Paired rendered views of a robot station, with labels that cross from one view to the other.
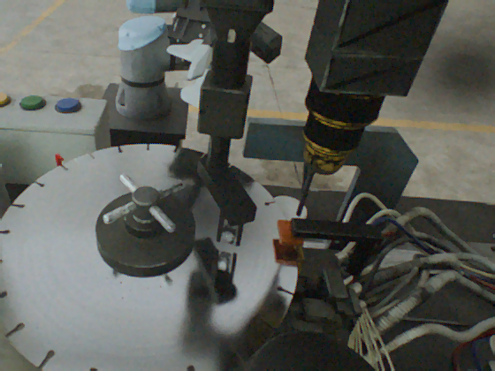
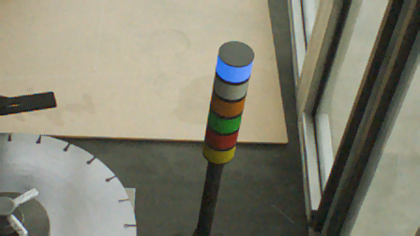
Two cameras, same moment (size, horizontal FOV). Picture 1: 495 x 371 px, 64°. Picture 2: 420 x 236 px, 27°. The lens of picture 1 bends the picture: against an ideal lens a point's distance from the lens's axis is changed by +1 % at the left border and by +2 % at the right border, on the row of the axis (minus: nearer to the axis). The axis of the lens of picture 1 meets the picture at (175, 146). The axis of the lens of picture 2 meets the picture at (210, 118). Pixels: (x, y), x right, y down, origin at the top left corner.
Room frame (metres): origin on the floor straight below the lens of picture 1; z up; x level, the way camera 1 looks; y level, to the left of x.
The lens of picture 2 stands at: (0.93, 0.15, 1.89)
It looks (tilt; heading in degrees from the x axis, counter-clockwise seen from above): 47 degrees down; 170
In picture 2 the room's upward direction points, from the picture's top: 9 degrees clockwise
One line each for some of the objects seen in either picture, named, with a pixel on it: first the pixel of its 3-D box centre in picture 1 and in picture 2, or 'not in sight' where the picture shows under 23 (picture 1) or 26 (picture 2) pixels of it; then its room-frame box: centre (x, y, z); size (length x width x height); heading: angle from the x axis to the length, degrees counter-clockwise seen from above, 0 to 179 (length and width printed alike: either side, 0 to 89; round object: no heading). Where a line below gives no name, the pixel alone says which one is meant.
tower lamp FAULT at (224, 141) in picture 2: not in sight; (222, 129); (0.16, 0.31, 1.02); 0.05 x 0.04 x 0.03; 177
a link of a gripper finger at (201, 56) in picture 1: (187, 54); not in sight; (0.48, -0.01, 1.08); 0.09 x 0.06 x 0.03; 161
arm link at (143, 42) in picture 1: (145, 47); not in sight; (0.92, 0.08, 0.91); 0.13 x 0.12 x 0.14; 103
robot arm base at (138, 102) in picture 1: (143, 89); not in sight; (0.91, 0.09, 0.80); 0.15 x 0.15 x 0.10
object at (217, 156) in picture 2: not in sight; (219, 145); (0.16, 0.31, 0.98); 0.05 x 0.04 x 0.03; 177
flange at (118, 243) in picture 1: (146, 222); (5, 225); (0.29, 0.03, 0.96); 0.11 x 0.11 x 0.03
